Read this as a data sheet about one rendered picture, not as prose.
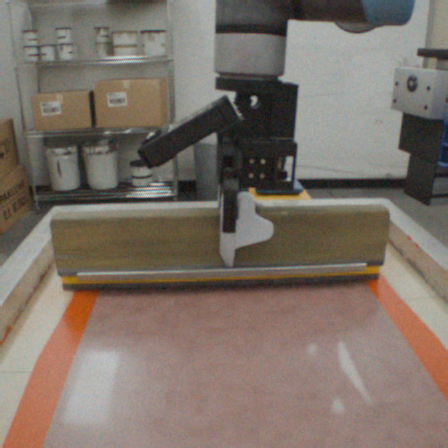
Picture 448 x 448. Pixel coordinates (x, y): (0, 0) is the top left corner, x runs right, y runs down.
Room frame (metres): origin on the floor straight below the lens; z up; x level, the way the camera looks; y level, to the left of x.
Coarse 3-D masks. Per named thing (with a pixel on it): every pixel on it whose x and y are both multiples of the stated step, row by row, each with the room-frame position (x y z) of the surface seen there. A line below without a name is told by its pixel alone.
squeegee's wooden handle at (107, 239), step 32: (64, 224) 0.42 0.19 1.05; (96, 224) 0.42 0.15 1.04; (128, 224) 0.43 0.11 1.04; (160, 224) 0.43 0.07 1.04; (192, 224) 0.43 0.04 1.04; (288, 224) 0.44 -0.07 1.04; (320, 224) 0.44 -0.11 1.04; (352, 224) 0.44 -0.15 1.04; (384, 224) 0.45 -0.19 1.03; (64, 256) 0.42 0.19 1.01; (96, 256) 0.42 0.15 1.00; (128, 256) 0.42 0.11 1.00; (160, 256) 0.42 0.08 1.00; (192, 256) 0.43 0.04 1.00; (256, 256) 0.43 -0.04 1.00; (288, 256) 0.43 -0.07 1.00; (320, 256) 0.44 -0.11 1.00; (352, 256) 0.44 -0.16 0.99; (384, 256) 0.44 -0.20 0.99
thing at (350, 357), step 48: (240, 288) 0.43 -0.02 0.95; (288, 288) 0.43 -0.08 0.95; (336, 288) 0.43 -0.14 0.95; (384, 288) 0.43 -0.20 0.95; (288, 336) 0.34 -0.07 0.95; (336, 336) 0.34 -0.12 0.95; (384, 336) 0.33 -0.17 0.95; (432, 336) 0.33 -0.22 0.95; (288, 384) 0.27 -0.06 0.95; (336, 384) 0.27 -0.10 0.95; (384, 384) 0.26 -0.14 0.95; (432, 384) 0.26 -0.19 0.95; (288, 432) 0.22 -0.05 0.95; (336, 432) 0.21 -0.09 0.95; (384, 432) 0.21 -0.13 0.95; (432, 432) 0.21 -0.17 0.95
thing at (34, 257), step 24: (48, 216) 0.58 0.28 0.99; (24, 240) 0.49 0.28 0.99; (48, 240) 0.50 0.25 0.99; (408, 240) 0.51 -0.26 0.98; (432, 240) 0.49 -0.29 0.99; (24, 264) 0.42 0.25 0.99; (48, 264) 0.48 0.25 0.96; (432, 264) 0.44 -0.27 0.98; (0, 288) 0.37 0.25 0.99; (24, 288) 0.39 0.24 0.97; (432, 288) 0.43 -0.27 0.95; (0, 312) 0.33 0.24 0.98; (0, 336) 0.32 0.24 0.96
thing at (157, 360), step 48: (192, 288) 0.43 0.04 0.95; (96, 336) 0.34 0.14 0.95; (144, 336) 0.34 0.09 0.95; (192, 336) 0.34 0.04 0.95; (240, 336) 0.34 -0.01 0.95; (48, 384) 0.26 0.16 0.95; (96, 384) 0.27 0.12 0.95; (144, 384) 0.27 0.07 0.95; (192, 384) 0.27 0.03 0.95; (240, 384) 0.27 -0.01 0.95; (48, 432) 0.21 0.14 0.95; (96, 432) 0.21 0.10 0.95; (144, 432) 0.21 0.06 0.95; (192, 432) 0.22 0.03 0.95; (240, 432) 0.22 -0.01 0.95
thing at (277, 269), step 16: (80, 272) 0.41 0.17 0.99; (96, 272) 0.41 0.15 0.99; (112, 272) 0.41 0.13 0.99; (128, 272) 0.41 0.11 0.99; (144, 272) 0.41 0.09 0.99; (160, 272) 0.41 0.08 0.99; (176, 272) 0.41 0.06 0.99; (192, 272) 0.41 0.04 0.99; (208, 272) 0.41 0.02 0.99; (224, 272) 0.41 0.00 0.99; (240, 272) 0.42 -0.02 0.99; (256, 272) 0.42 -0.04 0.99; (272, 272) 0.42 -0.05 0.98; (288, 272) 0.42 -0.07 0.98; (304, 272) 0.42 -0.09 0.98; (320, 272) 0.42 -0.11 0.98; (336, 272) 0.42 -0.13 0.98
